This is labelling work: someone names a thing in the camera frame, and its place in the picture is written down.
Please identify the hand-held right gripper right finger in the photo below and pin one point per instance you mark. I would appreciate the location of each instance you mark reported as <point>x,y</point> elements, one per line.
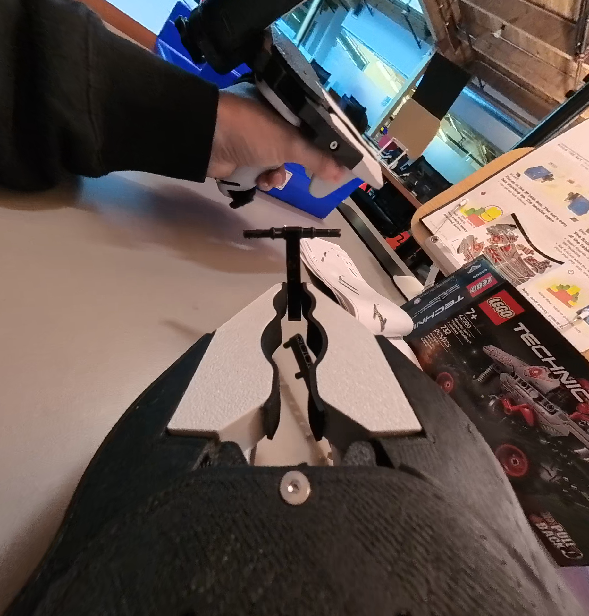
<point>366,385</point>

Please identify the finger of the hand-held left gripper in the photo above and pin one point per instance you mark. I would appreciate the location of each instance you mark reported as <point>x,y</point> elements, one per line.
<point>371,166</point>

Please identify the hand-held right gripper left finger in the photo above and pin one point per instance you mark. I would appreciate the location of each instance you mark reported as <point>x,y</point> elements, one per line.
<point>217,385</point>

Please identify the black long axle pin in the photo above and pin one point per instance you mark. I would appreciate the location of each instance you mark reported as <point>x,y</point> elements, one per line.
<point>265,234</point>

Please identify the person's left forearm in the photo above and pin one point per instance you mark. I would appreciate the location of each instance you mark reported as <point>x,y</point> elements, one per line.
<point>82,86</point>

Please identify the person's left hand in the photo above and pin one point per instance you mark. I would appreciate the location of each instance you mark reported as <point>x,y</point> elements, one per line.
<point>256,139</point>

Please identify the pink white sign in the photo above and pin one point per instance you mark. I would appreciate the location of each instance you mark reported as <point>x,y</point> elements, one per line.
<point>388,144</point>

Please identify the tan panel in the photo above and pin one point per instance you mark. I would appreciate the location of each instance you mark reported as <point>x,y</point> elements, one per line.
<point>417,127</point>

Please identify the open instruction booklet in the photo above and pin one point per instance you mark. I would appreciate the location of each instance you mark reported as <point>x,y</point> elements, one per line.
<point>371,313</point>

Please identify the black panel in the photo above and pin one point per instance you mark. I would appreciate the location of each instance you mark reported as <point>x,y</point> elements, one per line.
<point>441,86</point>

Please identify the white board stand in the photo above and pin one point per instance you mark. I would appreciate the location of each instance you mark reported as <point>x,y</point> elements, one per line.
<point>409,284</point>

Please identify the black toy set box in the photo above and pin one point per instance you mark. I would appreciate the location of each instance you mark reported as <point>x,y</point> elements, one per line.
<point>491,385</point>

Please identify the wooden board with instruction poster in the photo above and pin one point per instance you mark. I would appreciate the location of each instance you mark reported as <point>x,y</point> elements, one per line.
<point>539,192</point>

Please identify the black metal bar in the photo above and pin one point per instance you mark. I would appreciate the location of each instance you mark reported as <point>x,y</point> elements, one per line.
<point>563,113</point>

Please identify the black desk divider rail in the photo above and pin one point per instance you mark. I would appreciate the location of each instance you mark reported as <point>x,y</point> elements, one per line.
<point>371,236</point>

